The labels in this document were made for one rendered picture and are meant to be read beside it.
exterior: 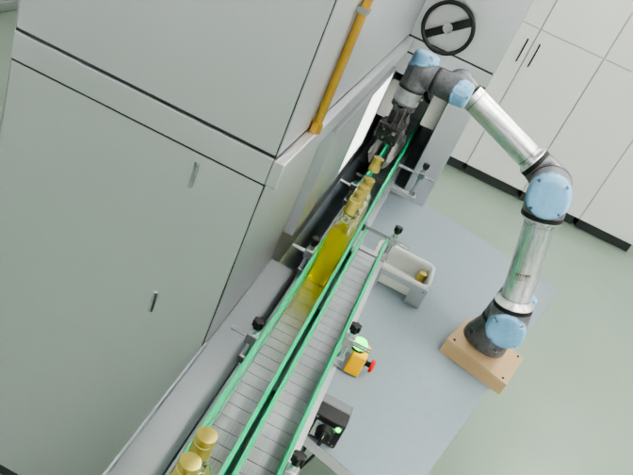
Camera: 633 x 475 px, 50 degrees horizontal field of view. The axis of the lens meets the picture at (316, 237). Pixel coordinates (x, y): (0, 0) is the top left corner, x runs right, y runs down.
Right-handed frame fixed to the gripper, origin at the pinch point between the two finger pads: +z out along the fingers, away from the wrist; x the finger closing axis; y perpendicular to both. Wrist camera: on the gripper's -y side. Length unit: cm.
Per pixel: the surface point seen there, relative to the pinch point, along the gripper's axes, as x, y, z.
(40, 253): -52, 78, 31
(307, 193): -9.9, 26.3, 8.1
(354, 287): 12.9, 17.3, 32.4
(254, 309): -5, 51, 33
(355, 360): 24, 38, 40
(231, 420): 9, 88, 33
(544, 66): 31, -370, 10
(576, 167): 93, -376, 70
